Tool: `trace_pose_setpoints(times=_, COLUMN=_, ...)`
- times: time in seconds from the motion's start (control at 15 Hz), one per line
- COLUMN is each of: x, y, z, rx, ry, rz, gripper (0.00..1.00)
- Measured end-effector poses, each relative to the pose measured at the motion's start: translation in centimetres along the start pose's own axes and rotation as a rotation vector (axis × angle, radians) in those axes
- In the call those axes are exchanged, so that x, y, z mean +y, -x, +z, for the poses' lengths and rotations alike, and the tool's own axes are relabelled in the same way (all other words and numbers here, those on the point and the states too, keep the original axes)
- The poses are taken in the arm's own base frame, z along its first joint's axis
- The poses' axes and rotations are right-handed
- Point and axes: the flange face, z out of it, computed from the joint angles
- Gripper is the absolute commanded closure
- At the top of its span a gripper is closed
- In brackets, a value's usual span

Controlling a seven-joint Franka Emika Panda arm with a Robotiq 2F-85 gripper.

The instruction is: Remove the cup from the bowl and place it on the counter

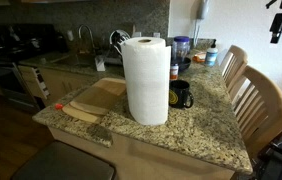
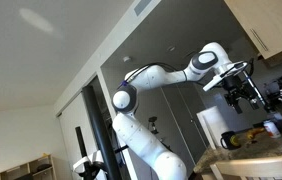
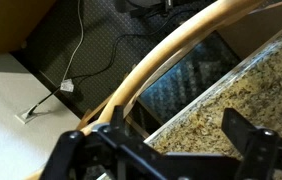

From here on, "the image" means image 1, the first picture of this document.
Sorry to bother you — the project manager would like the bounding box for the white paper towel roll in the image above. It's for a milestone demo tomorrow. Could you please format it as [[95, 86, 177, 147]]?
[[120, 36, 172, 127]]

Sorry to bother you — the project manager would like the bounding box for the small wooden cutting board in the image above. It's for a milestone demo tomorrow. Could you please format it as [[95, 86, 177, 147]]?
[[69, 85, 127, 117]]

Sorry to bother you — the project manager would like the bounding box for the orange pill bottle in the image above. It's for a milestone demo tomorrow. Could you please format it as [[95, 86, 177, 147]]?
[[169, 63, 180, 81]]

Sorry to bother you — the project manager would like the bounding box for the steel kitchen sink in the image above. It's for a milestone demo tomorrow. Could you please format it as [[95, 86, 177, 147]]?
[[54, 52, 97, 68]]

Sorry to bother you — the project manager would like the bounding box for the large wooden cutting board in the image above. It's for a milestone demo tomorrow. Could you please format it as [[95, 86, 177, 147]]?
[[61, 77, 127, 125]]

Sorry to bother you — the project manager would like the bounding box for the chrome kitchen faucet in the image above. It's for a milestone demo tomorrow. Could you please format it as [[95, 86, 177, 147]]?
[[77, 24, 96, 54]]

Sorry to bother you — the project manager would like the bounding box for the white pump bottle blue label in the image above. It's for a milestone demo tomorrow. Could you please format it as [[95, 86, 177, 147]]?
[[204, 39, 219, 67]]

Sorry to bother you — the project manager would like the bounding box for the black kitchen stove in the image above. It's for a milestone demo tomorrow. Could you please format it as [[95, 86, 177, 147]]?
[[0, 23, 62, 111]]

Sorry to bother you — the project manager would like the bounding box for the black equipment with cables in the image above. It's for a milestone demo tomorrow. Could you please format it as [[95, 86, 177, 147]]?
[[252, 134, 282, 180]]

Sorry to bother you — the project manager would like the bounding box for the open kitchen drawer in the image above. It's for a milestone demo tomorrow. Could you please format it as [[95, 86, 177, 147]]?
[[17, 64, 51, 101]]

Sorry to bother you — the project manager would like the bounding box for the black bowl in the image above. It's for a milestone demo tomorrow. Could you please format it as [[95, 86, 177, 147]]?
[[176, 56, 192, 73]]

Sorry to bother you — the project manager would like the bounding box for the clear jar with blue lid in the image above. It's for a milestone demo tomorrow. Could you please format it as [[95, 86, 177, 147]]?
[[171, 35, 191, 64]]

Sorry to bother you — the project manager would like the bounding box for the dish rack with plate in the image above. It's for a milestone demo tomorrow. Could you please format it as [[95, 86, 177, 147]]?
[[104, 29, 131, 66]]

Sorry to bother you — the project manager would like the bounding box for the white wall phone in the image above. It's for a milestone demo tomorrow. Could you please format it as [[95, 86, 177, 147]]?
[[192, 0, 211, 48]]

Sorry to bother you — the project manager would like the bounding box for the black mug with yellow logo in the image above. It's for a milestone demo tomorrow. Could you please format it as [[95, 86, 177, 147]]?
[[168, 79, 195, 110]]

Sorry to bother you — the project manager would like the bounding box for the light wooden slat chair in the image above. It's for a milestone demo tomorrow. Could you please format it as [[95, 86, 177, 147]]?
[[231, 64, 282, 159], [219, 44, 249, 92]]

